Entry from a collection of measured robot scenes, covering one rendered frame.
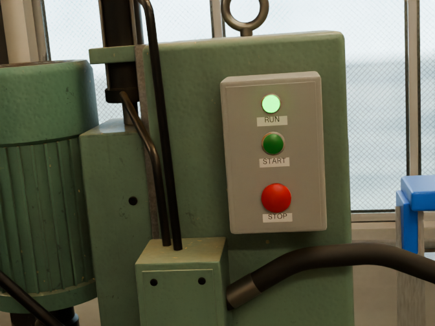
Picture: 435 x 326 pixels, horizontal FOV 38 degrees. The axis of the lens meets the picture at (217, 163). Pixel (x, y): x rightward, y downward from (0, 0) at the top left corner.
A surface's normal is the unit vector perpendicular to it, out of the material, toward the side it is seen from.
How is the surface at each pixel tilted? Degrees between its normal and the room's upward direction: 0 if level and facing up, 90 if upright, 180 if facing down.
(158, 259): 0
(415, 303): 82
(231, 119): 90
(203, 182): 90
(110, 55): 90
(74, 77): 90
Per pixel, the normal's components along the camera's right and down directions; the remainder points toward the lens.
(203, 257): -0.07, -0.98
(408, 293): -0.24, 0.07
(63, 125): 0.68, 0.10
